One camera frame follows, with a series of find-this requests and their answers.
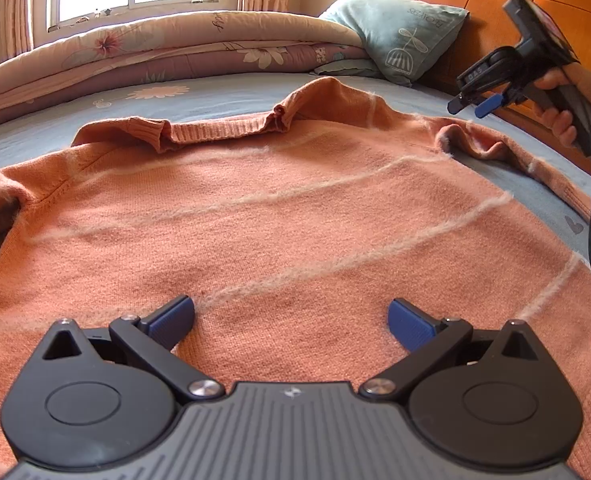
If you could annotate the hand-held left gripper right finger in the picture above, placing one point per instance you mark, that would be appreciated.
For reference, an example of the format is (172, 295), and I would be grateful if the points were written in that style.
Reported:
(408, 325)

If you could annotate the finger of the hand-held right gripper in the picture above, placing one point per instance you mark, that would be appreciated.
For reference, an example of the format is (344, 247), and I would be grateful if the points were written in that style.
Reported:
(461, 104)
(489, 106)

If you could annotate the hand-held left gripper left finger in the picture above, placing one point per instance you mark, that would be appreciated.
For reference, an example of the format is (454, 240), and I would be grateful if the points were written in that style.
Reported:
(175, 317)

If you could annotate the orange striped sweater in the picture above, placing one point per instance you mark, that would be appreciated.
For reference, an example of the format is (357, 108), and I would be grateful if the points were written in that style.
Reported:
(275, 220)

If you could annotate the blue printed pillow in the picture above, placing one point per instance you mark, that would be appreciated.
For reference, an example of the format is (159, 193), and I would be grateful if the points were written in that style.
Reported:
(400, 35)

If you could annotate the flat grey-green pillow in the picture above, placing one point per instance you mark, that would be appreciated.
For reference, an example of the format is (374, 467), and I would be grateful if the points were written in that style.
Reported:
(345, 69)

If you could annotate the folded floral quilt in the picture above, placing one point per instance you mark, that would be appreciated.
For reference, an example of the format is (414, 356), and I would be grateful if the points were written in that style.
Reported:
(150, 55)

